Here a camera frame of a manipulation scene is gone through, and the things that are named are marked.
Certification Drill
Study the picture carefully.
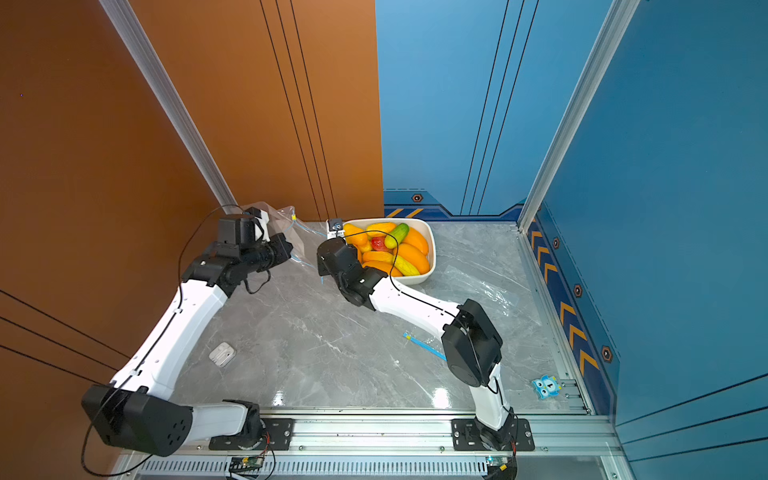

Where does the clear zip-top bag blue zipper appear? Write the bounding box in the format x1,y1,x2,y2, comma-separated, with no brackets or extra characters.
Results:
246,202,329,271

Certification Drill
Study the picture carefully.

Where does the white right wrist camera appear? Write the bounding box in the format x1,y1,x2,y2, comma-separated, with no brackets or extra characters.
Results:
326,218,345,239

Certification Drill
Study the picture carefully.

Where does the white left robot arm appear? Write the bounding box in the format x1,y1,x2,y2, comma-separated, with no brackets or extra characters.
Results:
81,207,292,457

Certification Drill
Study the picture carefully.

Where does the yellow orange mango in bowl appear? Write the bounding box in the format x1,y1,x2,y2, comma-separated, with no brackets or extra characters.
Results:
365,222,396,238

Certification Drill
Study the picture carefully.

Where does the green yellow mango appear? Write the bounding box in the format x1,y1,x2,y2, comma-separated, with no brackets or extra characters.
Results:
385,223,410,250

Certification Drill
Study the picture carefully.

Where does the white earbuds case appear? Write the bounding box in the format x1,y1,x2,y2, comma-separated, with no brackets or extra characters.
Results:
209,342,236,368

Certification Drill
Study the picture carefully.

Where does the small blue owl toy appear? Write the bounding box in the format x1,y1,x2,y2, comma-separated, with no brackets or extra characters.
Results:
531,375,562,400

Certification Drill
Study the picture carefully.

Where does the green circuit board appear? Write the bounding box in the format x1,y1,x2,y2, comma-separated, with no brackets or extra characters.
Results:
229,456,264,474

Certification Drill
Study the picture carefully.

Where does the white fruit bowl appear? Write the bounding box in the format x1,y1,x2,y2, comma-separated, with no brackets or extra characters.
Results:
343,218,436,285

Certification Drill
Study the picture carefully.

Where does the aluminium front rail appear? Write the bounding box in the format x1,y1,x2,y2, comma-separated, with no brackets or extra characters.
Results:
114,409,634,479

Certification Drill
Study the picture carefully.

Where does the yellow orange mango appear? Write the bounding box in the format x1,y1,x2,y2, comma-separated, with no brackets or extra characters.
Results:
344,223,372,253
365,222,396,238

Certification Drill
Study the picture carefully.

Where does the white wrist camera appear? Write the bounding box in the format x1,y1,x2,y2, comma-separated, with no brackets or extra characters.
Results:
326,218,345,239
243,207,270,242

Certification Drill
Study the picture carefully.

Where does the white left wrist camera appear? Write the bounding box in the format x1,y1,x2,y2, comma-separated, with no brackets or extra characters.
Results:
243,207,270,242

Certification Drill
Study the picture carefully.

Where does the spare clear zip-top bag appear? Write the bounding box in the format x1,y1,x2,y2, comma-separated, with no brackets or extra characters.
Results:
415,263,536,359

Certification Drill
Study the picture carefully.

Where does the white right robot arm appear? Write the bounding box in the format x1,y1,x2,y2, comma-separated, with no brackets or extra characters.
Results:
317,238,517,451

